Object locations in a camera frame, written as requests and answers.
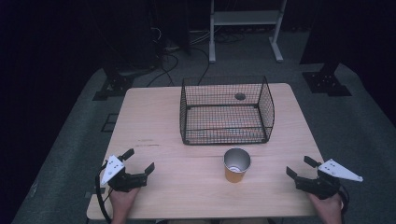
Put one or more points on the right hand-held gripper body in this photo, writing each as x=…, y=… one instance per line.
x=323, y=186

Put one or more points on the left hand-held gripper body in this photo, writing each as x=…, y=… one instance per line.
x=127, y=181

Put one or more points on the person's left hand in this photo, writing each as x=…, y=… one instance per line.
x=122, y=202

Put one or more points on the person's right hand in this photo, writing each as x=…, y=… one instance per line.
x=330, y=210

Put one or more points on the orange paper cup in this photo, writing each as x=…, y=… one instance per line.
x=235, y=176

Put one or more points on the black stand base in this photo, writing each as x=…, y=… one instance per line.
x=115, y=85
x=327, y=82

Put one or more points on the dark round disc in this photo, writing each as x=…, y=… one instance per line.
x=240, y=96

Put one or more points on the white metal stand frame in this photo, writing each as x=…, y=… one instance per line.
x=246, y=17

